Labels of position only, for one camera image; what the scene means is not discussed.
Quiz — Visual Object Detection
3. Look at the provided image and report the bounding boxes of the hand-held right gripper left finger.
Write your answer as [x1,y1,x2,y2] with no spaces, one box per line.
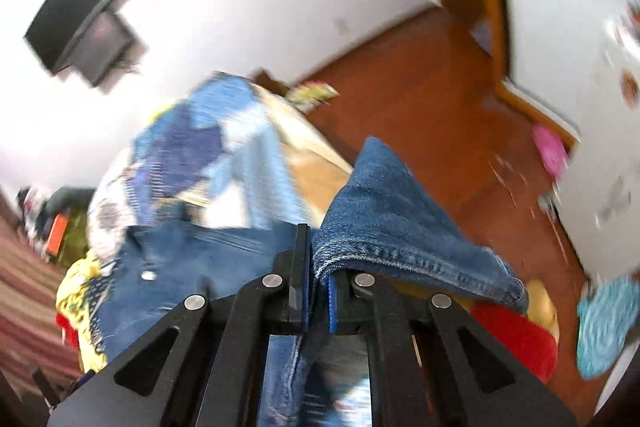
[47,223,313,427]

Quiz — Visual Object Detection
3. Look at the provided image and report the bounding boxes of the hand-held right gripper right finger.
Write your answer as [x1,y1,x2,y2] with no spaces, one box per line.
[327,272,578,427]

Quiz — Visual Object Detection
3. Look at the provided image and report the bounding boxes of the blue denim jeans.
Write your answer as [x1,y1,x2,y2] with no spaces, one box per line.
[100,134,531,427]

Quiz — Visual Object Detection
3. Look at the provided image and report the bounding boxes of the pile of clothes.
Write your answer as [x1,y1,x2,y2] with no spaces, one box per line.
[15,187,48,238]

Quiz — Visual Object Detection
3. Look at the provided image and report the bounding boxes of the red fuzzy cushion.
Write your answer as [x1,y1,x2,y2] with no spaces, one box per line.
[470,279,561,383]

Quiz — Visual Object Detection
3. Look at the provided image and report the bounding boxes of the patchwork bed sheet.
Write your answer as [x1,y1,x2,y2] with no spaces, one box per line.
[87,72,356,268]

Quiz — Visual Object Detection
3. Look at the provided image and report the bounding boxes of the yellow snack packet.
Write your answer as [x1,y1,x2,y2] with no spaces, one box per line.
[287,81,341,114]

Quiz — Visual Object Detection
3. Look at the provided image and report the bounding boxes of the yellow cartoon fleece blanket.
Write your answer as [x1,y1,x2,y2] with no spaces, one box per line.
[55,257,121,373]

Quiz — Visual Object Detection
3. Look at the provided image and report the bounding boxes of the green bag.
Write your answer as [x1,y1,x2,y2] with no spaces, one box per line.
[57,207,93,268]

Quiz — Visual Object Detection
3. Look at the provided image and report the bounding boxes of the red plush toy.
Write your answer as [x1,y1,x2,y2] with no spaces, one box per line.
[54,313,82,349]

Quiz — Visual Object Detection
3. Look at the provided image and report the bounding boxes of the orange box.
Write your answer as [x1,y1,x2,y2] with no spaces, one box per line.
[45,213,68,258]

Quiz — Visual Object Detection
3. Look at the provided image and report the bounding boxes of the dark grey pillow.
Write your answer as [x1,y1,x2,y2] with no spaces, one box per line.
[42,187,96,218]

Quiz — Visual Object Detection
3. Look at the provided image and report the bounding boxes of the pink slipper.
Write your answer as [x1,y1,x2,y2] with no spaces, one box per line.
[532,124,571,178]

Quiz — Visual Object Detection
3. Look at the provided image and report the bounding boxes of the teal knitted cloth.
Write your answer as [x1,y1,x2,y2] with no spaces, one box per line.
[575,277,640,380]

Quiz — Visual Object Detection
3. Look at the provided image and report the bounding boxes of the white cabinet with stickers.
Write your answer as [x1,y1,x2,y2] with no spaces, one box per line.
[555,0,640,288]

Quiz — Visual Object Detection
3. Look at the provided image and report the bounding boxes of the black wall television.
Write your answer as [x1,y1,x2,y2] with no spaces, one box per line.
[22,0,151,95]

